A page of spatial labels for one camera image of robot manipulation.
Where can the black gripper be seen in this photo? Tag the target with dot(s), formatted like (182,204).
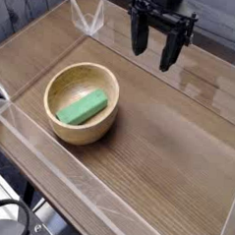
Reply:
(173,17)

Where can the green rectangular block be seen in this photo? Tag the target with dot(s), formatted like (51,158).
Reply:
(83,109)

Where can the brown wooden bowl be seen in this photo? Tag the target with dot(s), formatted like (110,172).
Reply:
(73,83)

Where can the clear acrylic front barrier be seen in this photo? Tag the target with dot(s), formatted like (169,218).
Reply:
(67,184)

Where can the clear acrylic corner bracket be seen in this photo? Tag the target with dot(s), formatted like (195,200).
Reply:
(87,23)

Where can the grey metal bracket with screw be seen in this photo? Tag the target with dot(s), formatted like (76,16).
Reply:
(36,226)

